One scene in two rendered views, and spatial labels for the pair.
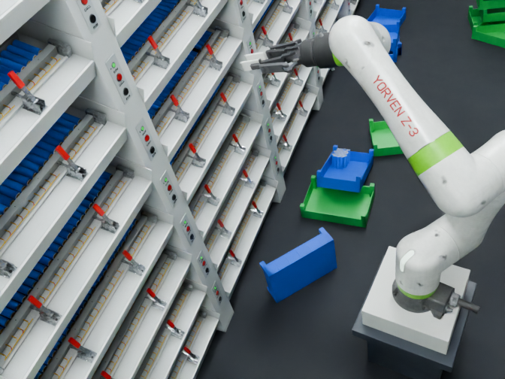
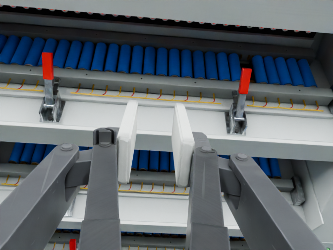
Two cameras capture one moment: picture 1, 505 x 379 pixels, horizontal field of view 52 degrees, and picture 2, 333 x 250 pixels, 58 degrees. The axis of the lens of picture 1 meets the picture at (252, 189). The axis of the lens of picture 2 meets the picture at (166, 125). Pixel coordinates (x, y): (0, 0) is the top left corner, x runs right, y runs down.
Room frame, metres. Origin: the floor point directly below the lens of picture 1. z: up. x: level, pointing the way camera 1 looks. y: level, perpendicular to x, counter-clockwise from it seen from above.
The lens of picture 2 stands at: (1.21, -0.24, 1.15)
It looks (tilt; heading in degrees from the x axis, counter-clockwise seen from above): 33 degrees down; 54
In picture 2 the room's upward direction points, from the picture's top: 6 degrees clockwise
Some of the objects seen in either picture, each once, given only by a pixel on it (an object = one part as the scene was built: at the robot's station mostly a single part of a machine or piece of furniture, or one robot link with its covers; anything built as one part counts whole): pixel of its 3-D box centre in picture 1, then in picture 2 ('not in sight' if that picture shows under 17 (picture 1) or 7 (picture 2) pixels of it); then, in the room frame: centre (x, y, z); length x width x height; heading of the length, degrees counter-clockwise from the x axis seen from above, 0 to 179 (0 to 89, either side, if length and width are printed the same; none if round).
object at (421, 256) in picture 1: (421, 262); not in sight; (0.81, -0.42, 0.52); 0.16 x 0.13 x 0.19; 110
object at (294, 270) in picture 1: (299, 265); not in sight; (1.21, -0.10, 0.10); 0.30 x 0.08 x 0.20; 107
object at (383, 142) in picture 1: (401, 134); not in sight; (1.85, -0.80, 0.04); 0.30 x 0.20 x 0.08; 76
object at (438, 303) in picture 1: (433, 294); not in sight; (0.77, -0.45, 0.40); 0.26 x 0.15 x 0.06; 43
